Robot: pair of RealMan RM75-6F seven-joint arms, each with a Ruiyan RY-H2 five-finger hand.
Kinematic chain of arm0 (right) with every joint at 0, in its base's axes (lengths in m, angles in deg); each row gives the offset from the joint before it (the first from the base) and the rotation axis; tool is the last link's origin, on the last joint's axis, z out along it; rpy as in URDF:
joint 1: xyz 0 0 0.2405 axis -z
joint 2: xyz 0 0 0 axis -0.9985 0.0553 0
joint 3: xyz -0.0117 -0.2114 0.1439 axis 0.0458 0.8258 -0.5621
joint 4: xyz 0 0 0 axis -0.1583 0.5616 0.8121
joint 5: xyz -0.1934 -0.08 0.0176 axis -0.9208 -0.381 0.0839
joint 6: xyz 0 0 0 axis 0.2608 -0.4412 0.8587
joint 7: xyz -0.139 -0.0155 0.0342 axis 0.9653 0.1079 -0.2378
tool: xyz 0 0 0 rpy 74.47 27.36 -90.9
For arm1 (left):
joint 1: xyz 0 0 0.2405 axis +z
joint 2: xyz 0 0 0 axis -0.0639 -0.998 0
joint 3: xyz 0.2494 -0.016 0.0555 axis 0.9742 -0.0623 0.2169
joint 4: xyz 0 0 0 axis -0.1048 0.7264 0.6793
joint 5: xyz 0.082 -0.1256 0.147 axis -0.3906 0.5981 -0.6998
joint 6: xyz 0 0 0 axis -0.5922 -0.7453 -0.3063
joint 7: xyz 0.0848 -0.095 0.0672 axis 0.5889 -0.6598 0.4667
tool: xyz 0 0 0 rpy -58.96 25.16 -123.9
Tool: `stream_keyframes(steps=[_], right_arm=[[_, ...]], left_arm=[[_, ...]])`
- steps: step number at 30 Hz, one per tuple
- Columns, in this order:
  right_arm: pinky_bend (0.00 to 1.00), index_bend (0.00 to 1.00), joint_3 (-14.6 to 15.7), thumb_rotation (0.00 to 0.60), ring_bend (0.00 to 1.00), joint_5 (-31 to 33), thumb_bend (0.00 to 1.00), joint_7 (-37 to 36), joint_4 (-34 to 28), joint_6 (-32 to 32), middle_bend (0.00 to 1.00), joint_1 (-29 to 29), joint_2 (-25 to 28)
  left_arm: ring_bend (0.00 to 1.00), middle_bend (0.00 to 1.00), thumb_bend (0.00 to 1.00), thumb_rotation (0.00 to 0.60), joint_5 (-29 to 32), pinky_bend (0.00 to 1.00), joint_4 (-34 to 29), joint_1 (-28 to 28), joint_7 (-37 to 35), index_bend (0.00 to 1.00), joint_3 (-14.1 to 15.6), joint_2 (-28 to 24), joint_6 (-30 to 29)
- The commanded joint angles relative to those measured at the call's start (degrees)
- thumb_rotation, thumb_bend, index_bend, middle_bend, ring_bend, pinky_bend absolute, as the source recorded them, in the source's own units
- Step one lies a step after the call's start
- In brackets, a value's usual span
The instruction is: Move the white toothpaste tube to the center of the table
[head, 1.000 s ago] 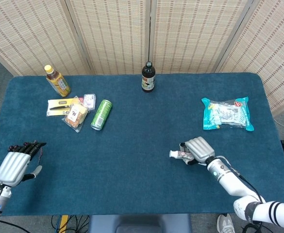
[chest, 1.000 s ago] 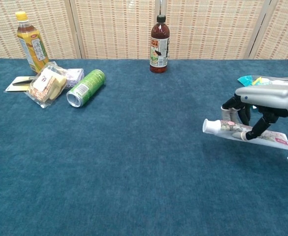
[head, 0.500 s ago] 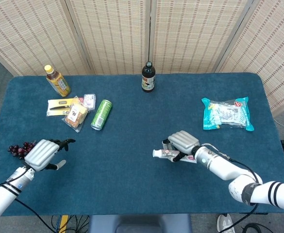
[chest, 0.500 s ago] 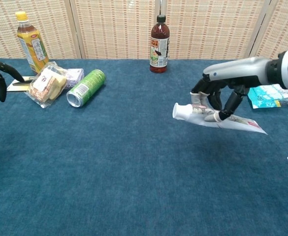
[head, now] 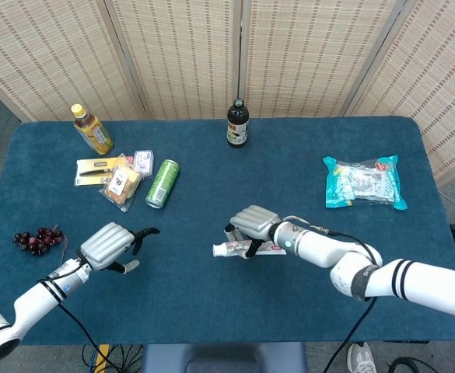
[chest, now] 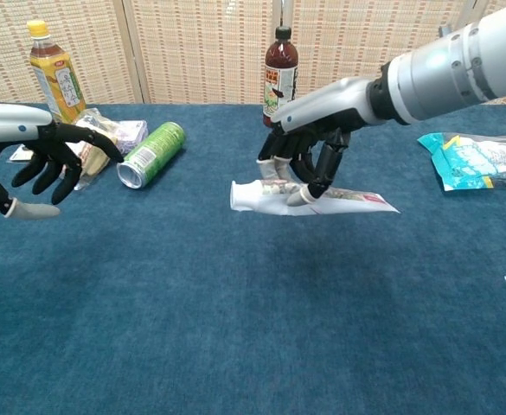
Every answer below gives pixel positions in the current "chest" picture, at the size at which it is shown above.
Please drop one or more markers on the clear-wrapped sandwich biscuit pack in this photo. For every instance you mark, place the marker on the clear-wrapped sandwich biscuit pack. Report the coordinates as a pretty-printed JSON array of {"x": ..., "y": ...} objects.
[{"x": 99, "y": 162}]

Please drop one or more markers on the black-capped dark tea bottle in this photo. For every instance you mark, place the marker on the black-capped dark tea bottle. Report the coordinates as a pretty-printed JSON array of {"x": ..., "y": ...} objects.
[{"x": 280, "y": 56}]

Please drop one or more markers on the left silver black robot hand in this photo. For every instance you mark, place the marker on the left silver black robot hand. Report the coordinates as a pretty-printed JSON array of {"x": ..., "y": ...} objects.
[{"x": 14, "y": 123}]

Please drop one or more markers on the purple white snack packet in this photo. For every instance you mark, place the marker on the purple white snack packet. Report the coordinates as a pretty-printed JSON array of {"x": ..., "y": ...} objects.
[{"x": 134, "y": 132}]

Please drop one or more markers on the black knife on white card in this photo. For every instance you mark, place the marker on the black knife on white card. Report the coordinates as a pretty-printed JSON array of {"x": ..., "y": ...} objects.
[{"x": 19, "y": 154}]

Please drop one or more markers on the bamboo folding screen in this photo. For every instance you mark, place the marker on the bamboo folding screen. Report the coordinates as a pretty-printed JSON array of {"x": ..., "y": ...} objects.
[{"x": 192, "y": 52}]

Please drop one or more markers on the green drink can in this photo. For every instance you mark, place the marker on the green drink can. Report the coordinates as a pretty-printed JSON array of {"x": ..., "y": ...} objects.
[{"x": 155, "y": 149}]

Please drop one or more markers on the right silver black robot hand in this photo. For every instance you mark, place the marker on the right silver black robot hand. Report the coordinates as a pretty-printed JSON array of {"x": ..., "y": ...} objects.
[{"x": 322, "y": 108}]

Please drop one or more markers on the teal snack bag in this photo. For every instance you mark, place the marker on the teal snack bag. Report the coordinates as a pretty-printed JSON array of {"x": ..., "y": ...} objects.
[{"x": 473, "y": 160}]

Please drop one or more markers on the floral white toothpaste tube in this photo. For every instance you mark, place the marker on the floral white toothpaste tube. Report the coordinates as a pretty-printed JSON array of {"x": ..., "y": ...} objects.
[{"x": 250, "y": 196}]

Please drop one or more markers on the yellow-capped green tea bottle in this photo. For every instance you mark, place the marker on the yellow-capped green tea bottle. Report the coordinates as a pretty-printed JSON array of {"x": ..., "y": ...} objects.
[{"x": 55, "y": 82}]

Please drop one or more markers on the blue velvet tablecloth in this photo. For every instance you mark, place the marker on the blue velvet tablecloth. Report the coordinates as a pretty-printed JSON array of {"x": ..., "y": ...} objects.
[{"x": 235, "y": 302}]

